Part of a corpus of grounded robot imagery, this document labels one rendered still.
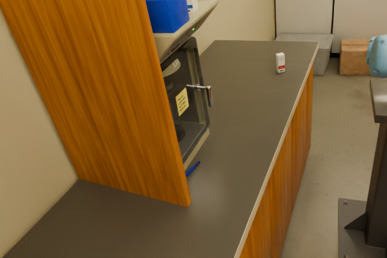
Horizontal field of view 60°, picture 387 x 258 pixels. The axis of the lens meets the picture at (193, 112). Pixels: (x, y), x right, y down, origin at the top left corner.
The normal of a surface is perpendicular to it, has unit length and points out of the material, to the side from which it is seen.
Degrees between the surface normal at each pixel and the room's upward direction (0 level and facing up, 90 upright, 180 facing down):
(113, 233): 0
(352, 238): 0
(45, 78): 90
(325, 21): 90
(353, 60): 90
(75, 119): 90
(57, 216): 0
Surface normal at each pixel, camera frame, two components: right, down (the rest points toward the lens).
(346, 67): -0.33, 0.59
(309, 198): -0.16, -0.83
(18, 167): 0.89, 0.11
